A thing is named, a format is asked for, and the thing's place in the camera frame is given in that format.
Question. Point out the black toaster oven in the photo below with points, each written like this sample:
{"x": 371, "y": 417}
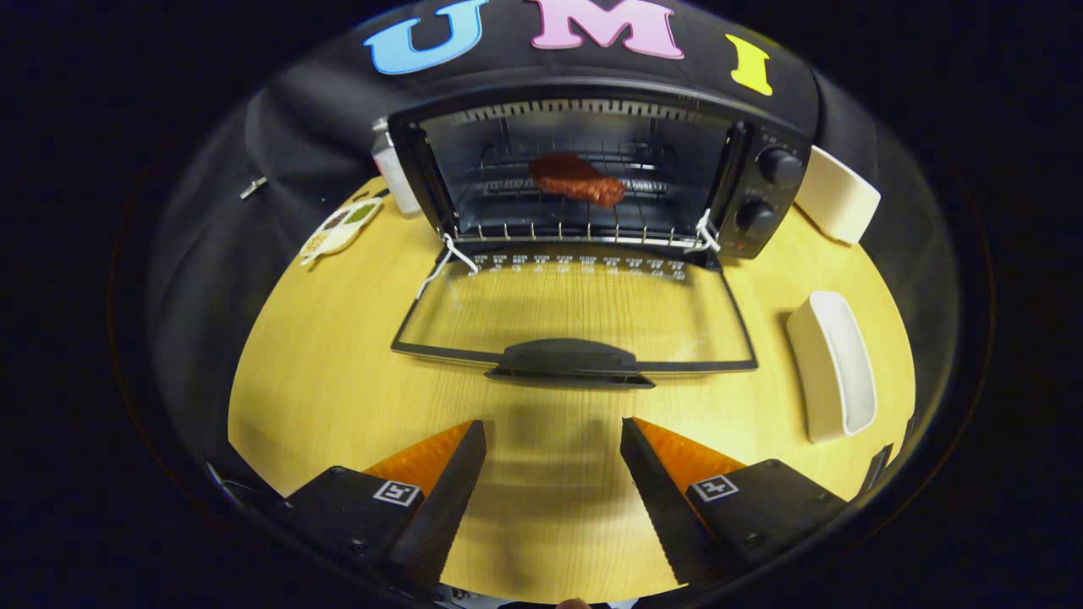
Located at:
{"x": 774, "y": 194}

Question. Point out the silver clip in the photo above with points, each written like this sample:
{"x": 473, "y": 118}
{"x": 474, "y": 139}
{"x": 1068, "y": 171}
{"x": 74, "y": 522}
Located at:
{"x": 252, "y": 187}

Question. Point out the white toaster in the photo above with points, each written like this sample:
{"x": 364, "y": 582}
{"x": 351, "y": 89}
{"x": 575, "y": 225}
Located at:
{"x": 838, "y": 199}

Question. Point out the brown meat slice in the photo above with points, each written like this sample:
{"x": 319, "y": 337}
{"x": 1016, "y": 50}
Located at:
{"x": 575, "y": 179}

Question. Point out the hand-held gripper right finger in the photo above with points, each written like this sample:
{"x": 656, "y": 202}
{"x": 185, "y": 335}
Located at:
{"x": 664, "y": 507}

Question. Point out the white rectangular dish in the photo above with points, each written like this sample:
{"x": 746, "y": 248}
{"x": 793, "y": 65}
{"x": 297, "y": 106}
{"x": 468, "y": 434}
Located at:
{"x": 816, "y": 372}

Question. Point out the white sectioned spice dish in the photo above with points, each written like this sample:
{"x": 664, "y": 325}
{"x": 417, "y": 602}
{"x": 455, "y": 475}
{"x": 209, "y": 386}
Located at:
{"x": 338, "y": 230}

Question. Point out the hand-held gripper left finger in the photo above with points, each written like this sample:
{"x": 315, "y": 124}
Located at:
{"x": 444, "y": 507}

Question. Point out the clear bottle with silver cap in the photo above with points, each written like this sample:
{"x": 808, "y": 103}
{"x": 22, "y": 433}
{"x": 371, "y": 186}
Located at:
{"x": 391, "y": 165}

